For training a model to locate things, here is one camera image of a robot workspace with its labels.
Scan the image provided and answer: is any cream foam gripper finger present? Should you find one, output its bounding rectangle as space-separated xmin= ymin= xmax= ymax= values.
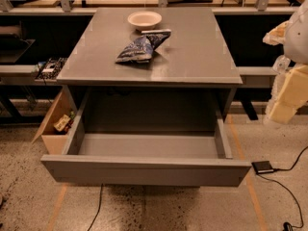
xmin=263 ymin=21 xmax=289 ymax=45
xmin=264 ymin=64 xmax=308 ymax=125

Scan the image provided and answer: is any white bowl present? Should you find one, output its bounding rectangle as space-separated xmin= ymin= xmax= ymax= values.
xmin=127 ymin=11 xmax=162 ymax=31

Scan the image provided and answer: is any grey open top drawer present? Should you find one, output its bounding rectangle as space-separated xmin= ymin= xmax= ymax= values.
xmin=41 ymin=90 xmax=250 ymax=187

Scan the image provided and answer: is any grey cabinet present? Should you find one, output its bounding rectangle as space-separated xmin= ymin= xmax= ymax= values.
xmin=58 ymin=8 xmax=242 ymax=135

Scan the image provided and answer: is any blue chip bag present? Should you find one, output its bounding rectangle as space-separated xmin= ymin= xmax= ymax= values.
xmin=115 ymin=29 xmax=171 ymax=64

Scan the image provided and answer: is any black pedal cable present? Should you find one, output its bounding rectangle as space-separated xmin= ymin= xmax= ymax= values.
xmin=256 ymin=144 xmax=308 ymax=231

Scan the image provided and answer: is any black floor cable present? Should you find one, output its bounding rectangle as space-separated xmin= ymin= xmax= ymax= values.
xmin=86 ymin=183 xmax=104 ymax=231

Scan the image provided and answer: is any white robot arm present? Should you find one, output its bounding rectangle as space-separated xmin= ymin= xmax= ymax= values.
xmin=263 ymin=0 xmax=308 ymax=128

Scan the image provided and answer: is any wooden box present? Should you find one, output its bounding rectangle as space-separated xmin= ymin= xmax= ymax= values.
xmin=32 ymin=90 xmax=76 ymax=154

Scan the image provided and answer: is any small black foot pedal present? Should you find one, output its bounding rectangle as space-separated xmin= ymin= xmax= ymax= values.
xmin=252 ymin=161 xmax=274 ymax=174

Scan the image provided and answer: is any clear hand sanitizer bottle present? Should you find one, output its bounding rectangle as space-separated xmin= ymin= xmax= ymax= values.
xmin=272 ymin=55 xmax=291 ymax=74

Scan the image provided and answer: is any black patterned notebook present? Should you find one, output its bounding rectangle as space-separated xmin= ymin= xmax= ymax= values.
xmin=37 ymin=58 xmax=66 ymax=80

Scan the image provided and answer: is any yellow toy in box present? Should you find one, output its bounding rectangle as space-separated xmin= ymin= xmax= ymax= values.
xmin=53 ymin=115 xmax=70 ymax=132

